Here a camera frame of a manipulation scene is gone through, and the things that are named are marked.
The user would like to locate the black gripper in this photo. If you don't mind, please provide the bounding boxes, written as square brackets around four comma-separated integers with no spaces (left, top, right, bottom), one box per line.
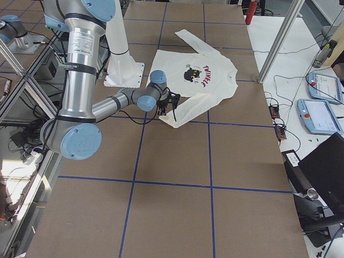
[157,93,171,116]

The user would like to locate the cream long-sleeve cat shirt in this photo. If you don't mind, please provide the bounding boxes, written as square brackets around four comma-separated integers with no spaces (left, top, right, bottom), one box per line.
[152,30,238,128]

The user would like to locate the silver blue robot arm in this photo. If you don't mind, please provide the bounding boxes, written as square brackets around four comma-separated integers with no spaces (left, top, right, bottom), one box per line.
[40,1,178,160]
[1,15,46,54]

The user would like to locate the far orange terminal box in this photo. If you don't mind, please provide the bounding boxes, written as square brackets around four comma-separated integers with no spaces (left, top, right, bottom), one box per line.
[269,105,280,119]

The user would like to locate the orange terminal box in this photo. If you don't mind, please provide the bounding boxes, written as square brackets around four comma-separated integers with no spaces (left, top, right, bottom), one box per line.
[269,105,280,119]
[274,124,286,141]

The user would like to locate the near orange terminal box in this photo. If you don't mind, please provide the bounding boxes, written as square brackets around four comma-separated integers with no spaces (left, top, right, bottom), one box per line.
[274,124,286,141]

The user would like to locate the red cardboard tube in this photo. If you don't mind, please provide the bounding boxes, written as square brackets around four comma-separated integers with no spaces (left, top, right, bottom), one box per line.
[245,0,257,25]

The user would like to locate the near blue teach pendant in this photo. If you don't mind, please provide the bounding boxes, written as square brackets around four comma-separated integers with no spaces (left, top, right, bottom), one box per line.
[297,99,343,135]

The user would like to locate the blue teach pendant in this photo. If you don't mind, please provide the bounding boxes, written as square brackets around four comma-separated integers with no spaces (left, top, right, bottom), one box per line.
[306,72,343,105]
[297,99,343,135]

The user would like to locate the far blue teach pendant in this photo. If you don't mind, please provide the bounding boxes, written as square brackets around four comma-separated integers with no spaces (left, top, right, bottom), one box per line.
[306,72,343,105]

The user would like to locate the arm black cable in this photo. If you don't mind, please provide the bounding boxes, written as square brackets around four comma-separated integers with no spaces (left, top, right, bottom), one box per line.
[123,91,178,125]

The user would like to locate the white camera pedestal column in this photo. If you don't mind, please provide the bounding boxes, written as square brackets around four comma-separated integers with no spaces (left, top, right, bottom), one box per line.
[104,0,145,88]

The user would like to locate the aluminium frame post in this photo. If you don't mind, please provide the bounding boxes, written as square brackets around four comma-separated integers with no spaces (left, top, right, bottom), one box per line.
[257,0,305,84]

